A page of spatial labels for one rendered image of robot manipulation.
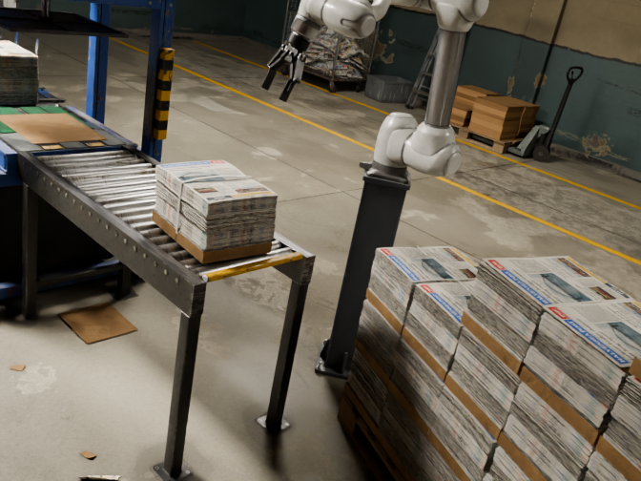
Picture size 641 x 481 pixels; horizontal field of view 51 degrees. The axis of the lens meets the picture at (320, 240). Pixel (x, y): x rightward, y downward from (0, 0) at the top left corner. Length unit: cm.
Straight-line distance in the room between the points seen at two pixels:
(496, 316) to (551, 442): 38
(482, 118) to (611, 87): 161
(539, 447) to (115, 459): 152
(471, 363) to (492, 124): 659
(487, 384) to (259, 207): 95
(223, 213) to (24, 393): 122
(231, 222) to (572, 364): 115
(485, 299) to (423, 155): 84
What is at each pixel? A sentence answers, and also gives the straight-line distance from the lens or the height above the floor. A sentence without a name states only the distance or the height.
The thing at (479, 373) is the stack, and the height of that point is 74.
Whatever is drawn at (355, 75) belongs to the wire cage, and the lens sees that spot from 1038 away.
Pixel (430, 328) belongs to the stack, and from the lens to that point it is 235.
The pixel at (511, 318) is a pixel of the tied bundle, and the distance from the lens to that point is 202.
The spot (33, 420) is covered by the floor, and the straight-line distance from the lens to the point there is 288.
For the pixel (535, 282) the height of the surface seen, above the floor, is 107.
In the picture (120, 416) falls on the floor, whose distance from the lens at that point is 289.
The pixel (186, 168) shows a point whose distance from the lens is 249.
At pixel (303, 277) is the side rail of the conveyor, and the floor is 72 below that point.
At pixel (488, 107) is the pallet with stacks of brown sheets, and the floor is 48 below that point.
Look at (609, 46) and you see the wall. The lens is 918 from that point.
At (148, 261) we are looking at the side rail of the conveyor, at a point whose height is 76.
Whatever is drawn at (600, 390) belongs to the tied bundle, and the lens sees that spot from 182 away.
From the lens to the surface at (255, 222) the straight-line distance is 233.
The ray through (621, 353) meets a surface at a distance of 182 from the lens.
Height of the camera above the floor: 182
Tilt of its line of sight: 23 degrees down
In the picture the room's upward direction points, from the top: 11 degrees clockwise
